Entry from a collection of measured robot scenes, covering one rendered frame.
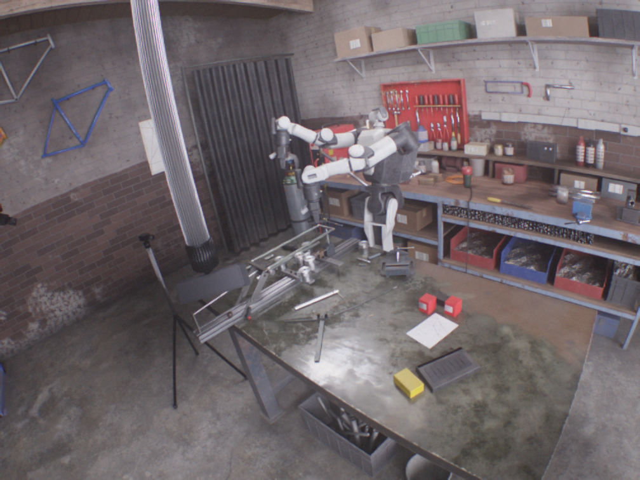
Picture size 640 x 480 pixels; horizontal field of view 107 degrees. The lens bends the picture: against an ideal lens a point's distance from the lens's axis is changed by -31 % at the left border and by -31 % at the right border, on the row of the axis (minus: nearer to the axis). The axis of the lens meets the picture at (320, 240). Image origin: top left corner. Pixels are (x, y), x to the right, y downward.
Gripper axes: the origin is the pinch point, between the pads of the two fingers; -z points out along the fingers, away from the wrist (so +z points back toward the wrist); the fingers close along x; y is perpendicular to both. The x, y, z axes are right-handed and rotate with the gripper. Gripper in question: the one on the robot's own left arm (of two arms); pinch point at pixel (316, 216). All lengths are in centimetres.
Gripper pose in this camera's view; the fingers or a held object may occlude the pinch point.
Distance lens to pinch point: 179.6
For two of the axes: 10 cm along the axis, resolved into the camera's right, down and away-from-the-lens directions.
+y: -9.9, 1.5, 0.3
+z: -1.5, -9.0, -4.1
